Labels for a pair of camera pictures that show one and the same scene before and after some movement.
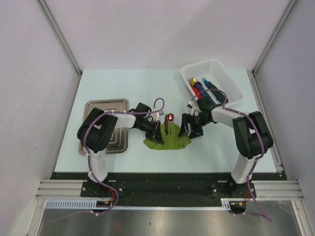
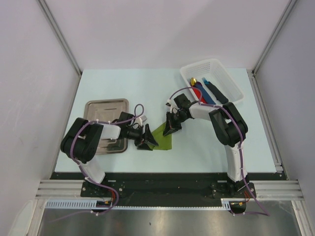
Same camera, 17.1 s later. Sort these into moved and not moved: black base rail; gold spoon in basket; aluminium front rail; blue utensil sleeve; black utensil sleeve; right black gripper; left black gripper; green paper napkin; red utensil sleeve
Moved: right black gripper; left black gripper; green paper napkin
Not moved: aluminium front rail; gold spoon in basket; red utensil sleeve; black base rail; black utensil sleeve; blue utensil sleeve
